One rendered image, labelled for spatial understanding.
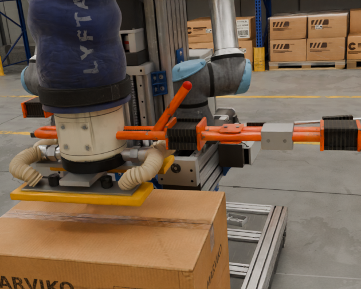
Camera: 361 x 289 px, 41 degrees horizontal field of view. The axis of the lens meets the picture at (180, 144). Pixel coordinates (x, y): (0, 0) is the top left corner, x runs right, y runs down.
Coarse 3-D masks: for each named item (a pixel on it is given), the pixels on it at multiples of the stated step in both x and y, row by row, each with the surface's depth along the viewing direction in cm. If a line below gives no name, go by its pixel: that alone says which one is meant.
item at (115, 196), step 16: (48, 176) 118; (16, 192) 117; (32, 192) 116; (48, 192) 116; (64, 192) 114; (80, 192) 113; (96, 192) 112; (112, 192) 111; (128, 192) 111; (144, 192) 112
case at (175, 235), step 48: (192, 192) 140; (0, 240) 121; (48, 240) 119; (96, 240) 117; (144, 240) 115; (192, 240) 114; (0, 288) 119; (48, 288) 115; (96, 288) 111; (144, 288) 107; (192, 288) 104
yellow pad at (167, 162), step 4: (172, 156) 133; (164, 160) 130; (168, 160) 130; (172, 160) 132; (164, 164) 128; (168, 164) 129; (52, 168) 134; (56, 168) 134; (60, 168) 134; (160, 168) 126; (164, 168) 126; (168, 168) 129; (108, 172) 130; (112, 172) 130; (116, 172) 129; (120, 172) 129; (124, 172) 129; (160, 172) 126; (164, 172) 126
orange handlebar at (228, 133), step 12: (36, 132) 123; (48, 132) 122; (120, 132) 117; (132, 132) 116; (144, 132) 115; (156, 132) 114; (204, 132) 111; (216, 132) 111; (228, 132) 109; (240, 132) 109; (252, 132) 108; (300, 132) 106; (312, 132) 105
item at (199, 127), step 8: (184, 120) 119; (192, 120) 118; (200, 120) 118; (168, 128) 111; (176, 128) 111; (184, 128) 110; (192, 128) 110; (200, 128) 111; (168, 136) 112; (176, 136) 112; (184, 136) 111; (192, 136) 111; (200, 136) 111; (168, 144) 112; (176, 144) 112; (184, 144) 111; (192, 144) 111; (200, 144) 111
